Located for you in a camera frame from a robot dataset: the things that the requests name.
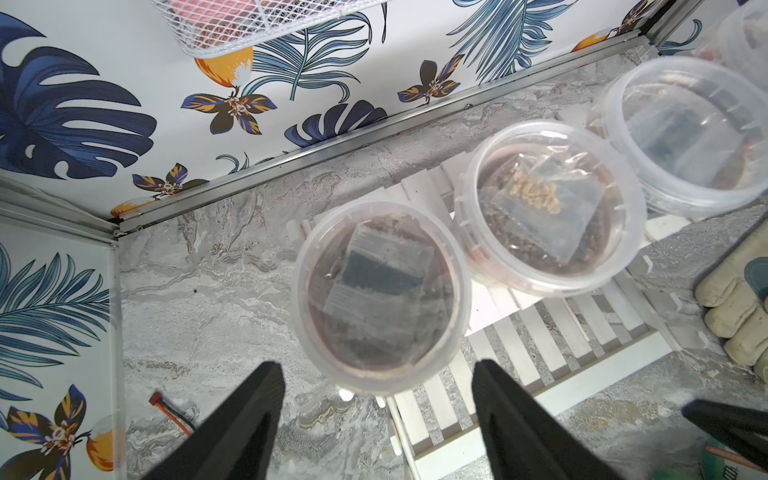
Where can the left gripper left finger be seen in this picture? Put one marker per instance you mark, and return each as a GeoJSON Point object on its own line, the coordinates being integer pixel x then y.
{"type": "Point", "coordinates": [237, 439]}

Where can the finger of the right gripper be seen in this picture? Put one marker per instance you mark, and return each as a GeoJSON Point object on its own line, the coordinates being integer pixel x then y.
{"type": "Point", "coordinates": [743, 430]}

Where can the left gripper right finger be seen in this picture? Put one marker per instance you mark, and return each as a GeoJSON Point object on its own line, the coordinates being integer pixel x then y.
{"type": "Point", "coordinates": [522, 440]}

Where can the white slatted wooden shelf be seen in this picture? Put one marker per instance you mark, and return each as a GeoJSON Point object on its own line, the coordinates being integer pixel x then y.
{"type": "Point", "coordinates": [563, 350]}

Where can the clear seed container front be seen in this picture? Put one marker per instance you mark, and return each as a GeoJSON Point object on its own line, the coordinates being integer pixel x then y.
{"type": "Point", "coordinates": [548, 209]}

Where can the clear seed container dark seeds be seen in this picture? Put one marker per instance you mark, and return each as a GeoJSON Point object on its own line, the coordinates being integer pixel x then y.
{"type": "Point", "coordinates": [694, 132]}

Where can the clear seed container red label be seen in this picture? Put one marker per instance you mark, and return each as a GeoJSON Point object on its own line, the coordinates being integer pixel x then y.
{"type": "Point", "coordinates": [739, 43]}

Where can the jar with green tree lid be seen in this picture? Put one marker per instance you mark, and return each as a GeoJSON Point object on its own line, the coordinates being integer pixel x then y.
{"type": "Point", "coordinates": [719, 462]}

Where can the pink triangular packet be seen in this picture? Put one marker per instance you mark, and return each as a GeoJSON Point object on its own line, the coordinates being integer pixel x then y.
{"type": "Point", "coordinates": [229, 15]}

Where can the white mesh wall basket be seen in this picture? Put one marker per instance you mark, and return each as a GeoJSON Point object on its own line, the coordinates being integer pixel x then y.
{"type": "Point", "coordinates": [272, 20]}

